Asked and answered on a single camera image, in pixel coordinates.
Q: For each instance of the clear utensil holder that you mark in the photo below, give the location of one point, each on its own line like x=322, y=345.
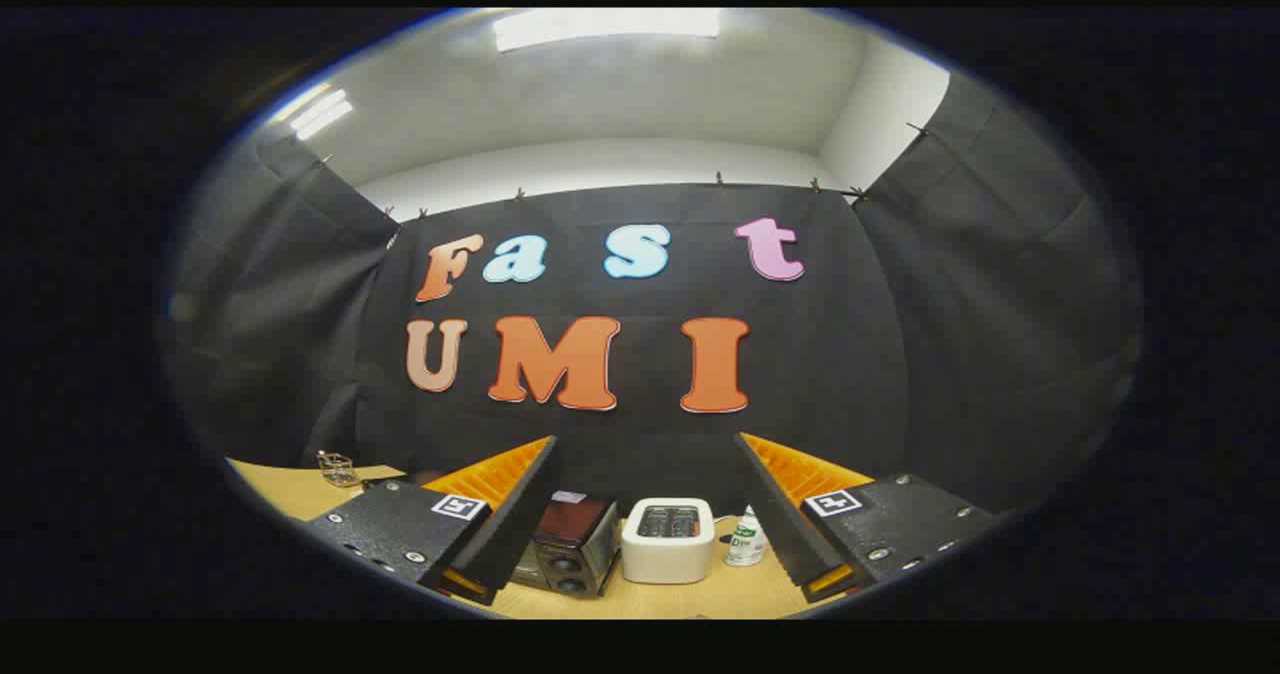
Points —
x=338, y=469

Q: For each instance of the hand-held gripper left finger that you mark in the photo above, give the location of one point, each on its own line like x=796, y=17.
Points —
x=520, y=514

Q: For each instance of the long ceiling light panel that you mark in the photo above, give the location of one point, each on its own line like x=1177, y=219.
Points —
x=605, y=26

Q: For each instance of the white bottle green label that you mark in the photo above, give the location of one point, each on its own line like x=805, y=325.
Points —
x=746, y=542

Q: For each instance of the white pop-up toaster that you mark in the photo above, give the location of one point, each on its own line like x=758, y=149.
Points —
x=668, y=549

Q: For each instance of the black toaster oven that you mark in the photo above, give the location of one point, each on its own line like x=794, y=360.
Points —
x=575, y=546

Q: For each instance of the black backdrop cloth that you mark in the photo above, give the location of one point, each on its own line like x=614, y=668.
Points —
x=850, y=354

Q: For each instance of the small ceiling light panel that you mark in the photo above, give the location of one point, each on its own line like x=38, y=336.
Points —
x=318, y=114

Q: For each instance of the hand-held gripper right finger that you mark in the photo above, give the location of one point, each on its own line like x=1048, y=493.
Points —
x=775, y=514

